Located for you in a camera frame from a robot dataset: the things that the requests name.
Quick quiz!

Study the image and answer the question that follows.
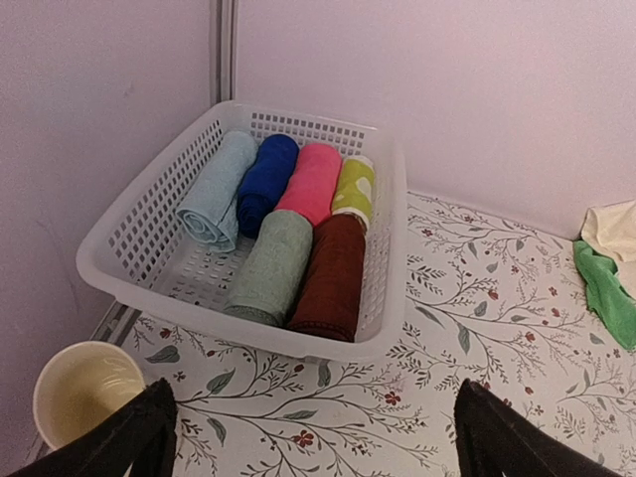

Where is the yellow-green dotted rolled towel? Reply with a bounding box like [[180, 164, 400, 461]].
[[331, 155, 376, 229]]

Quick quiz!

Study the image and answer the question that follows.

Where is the pink rolled towel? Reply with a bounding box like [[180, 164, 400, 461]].
[[274, 143, 342, 227]]

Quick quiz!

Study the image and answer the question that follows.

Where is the cream ceramic mug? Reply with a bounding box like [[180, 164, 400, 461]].
[[33, 341, 145, 450]]

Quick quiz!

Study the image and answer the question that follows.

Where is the left aluminium frame post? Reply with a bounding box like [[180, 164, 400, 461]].
[[209, 0, 239, 105]]

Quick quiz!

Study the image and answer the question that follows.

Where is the floral tablecloth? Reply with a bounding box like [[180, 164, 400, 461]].
[[95, 193, 635, 476]]

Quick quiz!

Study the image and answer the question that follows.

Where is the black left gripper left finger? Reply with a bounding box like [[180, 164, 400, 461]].
[[14, 379, 178, 477]]

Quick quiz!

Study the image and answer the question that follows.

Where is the cream white towel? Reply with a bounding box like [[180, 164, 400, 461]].
[[581, 201, 635, 262]]

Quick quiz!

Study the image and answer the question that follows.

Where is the dark blue rolled towel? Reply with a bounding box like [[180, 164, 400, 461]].
[[237, 134, 299, 239]]

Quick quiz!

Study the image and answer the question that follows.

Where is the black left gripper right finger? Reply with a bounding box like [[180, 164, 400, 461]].
[[454, 379, 615, 477]]

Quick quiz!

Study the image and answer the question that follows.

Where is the sage green rolled towel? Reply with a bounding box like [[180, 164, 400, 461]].
[[224, 210, 313, 327]]

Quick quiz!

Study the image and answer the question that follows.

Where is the white plastic basket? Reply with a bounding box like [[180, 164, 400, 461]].
[[76, 100, 406, 362]]

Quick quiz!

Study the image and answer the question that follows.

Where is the maroon rolled towel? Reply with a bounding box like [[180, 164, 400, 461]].
[[287, 215, 366, 343]]

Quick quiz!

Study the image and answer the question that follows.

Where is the light blue rolled towel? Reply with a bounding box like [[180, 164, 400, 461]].
[[176, 130, 257, 252]]

